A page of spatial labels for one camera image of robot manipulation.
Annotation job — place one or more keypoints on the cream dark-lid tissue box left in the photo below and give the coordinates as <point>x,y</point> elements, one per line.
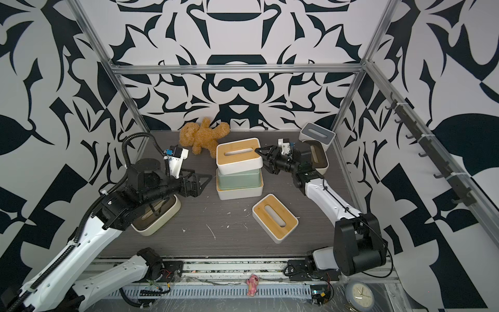
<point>156,216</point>

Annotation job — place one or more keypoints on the round white clock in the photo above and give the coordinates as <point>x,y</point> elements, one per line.
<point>360,296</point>

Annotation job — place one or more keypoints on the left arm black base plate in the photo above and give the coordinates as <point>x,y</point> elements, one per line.
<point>170,271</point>

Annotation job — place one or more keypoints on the cream dark-lid tissue box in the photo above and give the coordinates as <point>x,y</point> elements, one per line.
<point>319,158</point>
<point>156,216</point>

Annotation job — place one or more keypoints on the pink toy figure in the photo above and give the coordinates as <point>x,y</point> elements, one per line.
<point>252,283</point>

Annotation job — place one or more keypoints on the brown teddy bear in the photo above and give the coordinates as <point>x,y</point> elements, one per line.
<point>202,136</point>

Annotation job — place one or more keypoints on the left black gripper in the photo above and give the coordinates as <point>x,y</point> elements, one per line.
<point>195,190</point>

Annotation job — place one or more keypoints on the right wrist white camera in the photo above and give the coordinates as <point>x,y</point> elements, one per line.
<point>285,146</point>

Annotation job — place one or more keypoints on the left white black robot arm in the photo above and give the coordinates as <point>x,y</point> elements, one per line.
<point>145,183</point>

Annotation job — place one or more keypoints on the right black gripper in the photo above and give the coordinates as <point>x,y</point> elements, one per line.
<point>274,160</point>

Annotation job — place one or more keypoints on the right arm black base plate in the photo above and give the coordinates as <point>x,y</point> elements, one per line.
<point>298,271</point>

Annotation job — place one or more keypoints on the grey lid white tissue box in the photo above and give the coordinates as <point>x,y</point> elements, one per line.
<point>312,131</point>

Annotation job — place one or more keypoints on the green tissue box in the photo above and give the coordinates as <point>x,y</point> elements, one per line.
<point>241,180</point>

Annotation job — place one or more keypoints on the cream dark-lid tissue box right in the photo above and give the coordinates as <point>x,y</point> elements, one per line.
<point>319,158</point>

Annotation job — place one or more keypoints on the grey slotted cable duct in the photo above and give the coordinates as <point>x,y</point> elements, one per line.
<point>280,290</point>

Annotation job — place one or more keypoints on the aluminium frame rail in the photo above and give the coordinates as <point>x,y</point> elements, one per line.
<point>237,69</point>

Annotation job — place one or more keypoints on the small green circuit board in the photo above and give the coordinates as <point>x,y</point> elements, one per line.
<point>320,295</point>

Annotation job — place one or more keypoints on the grey wall hook rail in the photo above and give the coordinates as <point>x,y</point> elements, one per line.
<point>466,190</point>

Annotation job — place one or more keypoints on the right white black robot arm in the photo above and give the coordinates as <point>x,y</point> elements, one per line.
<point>358,245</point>

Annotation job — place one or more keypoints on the white bamboo tissue box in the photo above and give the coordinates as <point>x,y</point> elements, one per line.
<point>274,218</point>
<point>238,193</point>
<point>238,156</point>

